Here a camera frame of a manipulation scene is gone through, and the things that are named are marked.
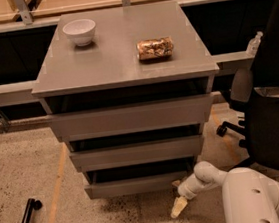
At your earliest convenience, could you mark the grey bottom drawer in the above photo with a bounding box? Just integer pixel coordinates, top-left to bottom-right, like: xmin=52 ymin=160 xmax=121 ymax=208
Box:
xmin=81 ymin=156 xmax=200 ymax=201

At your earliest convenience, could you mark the grey drawer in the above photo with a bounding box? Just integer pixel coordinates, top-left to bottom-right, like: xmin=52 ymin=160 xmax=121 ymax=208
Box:
xmin=70 ymin=135 xmax=203 ymax=172
xmin=48 ymin=93 xmax=213 ymax=141
xmin=81 ymin=156 xmax=200 ymax=201

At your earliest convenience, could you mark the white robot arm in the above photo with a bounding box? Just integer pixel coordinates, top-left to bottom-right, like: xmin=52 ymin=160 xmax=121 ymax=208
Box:
xmin=170 ymin=161 xmax=279 ymax=223

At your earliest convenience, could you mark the grey middle drawer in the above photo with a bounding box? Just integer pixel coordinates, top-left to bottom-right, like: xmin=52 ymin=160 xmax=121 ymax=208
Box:
xmin=70 ymin=135 xmax=203 ymax=172

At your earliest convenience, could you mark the grey top drawer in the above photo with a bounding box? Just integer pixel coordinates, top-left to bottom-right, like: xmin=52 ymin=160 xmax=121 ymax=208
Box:
xmin=48 ymin=93 xmax=213 ymax=141

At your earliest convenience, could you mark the grey drawer cabinet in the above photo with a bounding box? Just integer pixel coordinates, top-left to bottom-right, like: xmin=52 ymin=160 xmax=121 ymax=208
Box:
xmin=22 ymin=0 xmax=232 ymax=193

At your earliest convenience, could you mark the black office chair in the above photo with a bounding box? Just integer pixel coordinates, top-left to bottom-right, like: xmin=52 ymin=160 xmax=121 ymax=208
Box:
xmin=216 ymin=0 xmax=279 ymax=170

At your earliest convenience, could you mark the clear plastic bottle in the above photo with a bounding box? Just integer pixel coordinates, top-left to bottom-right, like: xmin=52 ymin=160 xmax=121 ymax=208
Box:
xmin=245 ymin=31 xmax=264 ymax=57

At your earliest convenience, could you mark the white ceramic bowl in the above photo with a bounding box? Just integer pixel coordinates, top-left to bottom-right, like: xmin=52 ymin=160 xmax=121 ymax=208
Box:
xmin=63 ymin=19 xmax=96 ymax=46

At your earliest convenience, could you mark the long grey desk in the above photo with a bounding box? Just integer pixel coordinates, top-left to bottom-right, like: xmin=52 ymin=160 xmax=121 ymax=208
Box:
xmin=0 ymin=0 xmax=279 ymax=108

